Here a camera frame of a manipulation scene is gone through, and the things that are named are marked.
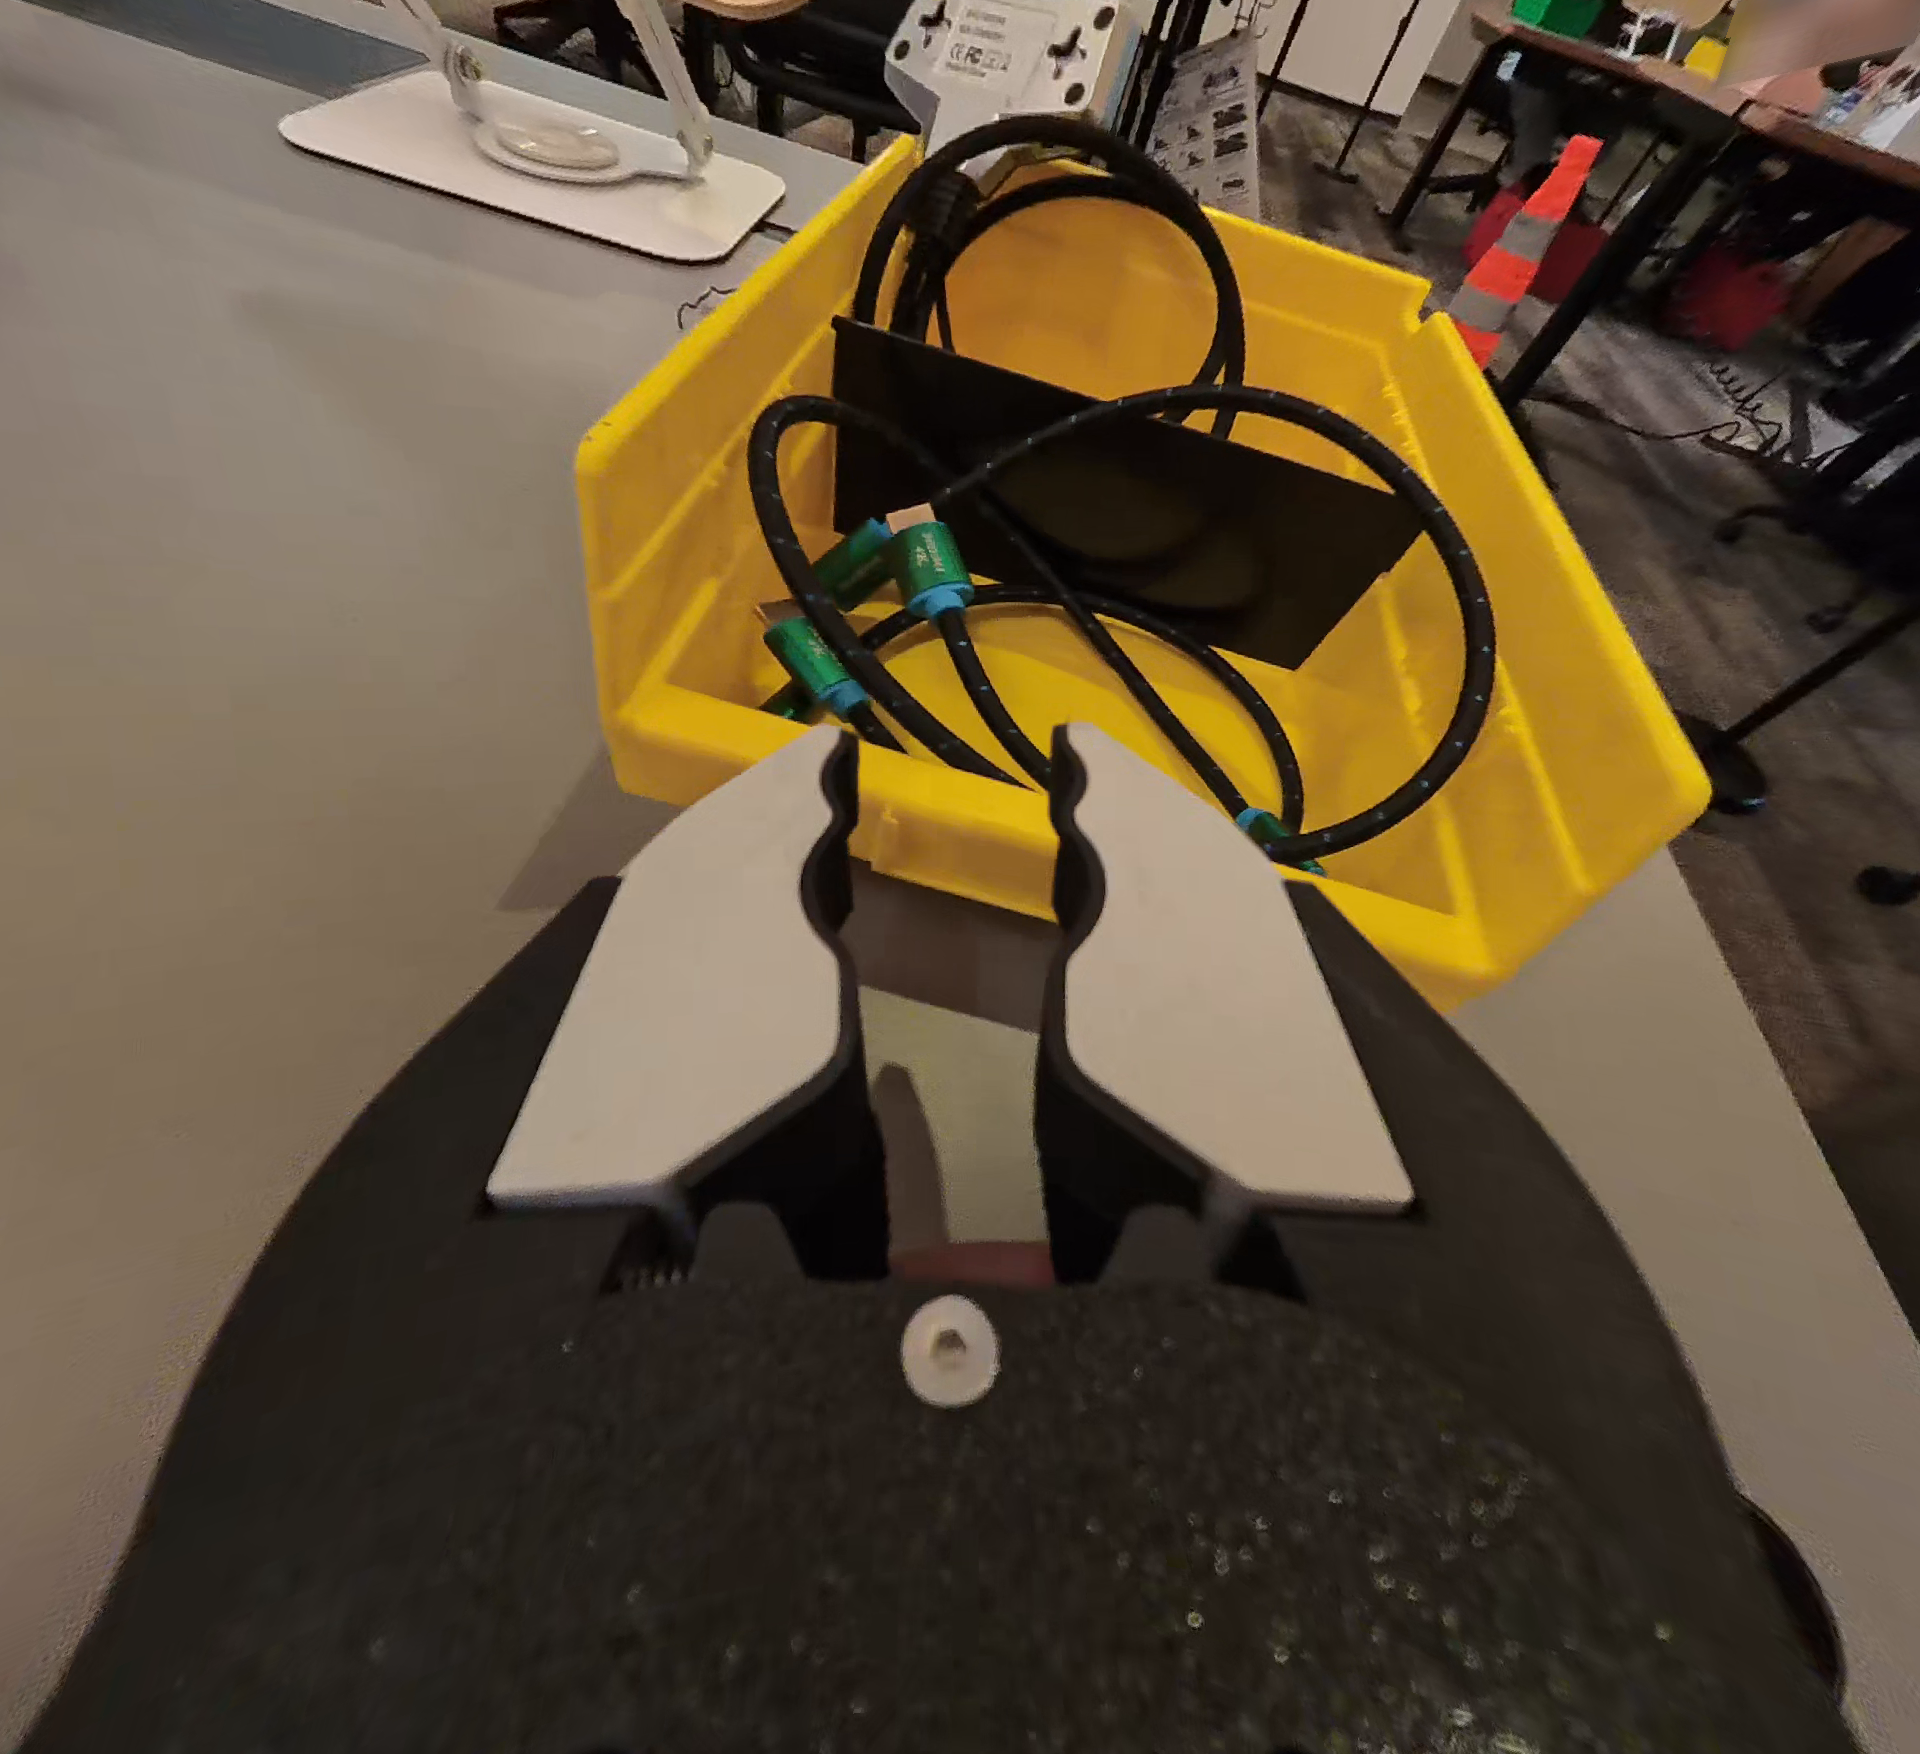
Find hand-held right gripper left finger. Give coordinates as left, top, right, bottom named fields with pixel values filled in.
left=482, top=726, right=894, bottom=1225

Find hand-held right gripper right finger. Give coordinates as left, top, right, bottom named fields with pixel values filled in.
left=1033, top=720, right=1421, bottom=1225

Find yellow plastic bin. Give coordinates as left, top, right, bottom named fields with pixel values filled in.
left=575, top=133, right=1714, bottom=1013

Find black braided cable green plugs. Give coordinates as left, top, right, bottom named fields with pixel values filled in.
left=746, top=386, right=1499, bottom=877
left=755, top=516, right=1306, bottom=826

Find thick black splitter cable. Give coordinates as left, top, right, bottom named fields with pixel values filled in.
left=861, top=118, right=1250, bottom=435

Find white power adapter block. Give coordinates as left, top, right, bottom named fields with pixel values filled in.
left=880, top=0, right=1164, bottom=195

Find grey desk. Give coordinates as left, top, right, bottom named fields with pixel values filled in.
left=0, top=0, right=1920, bottom=1754

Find black bin divider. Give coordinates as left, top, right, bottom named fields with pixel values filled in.
left=828, top=314, right=1424, bottom=674

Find orange traffic cone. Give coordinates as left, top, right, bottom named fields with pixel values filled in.
left=1445, top=133, right=1608, bottom=370

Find printed paper sheet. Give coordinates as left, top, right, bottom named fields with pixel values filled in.
left=1156, top=37, right=1263, bottom=217

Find black office chair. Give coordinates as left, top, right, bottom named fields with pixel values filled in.
left=682, top=0, right=1053, bottom=157

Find brown table black legs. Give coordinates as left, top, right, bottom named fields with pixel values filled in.
left=1470, top=6, right=1920, bottom=766

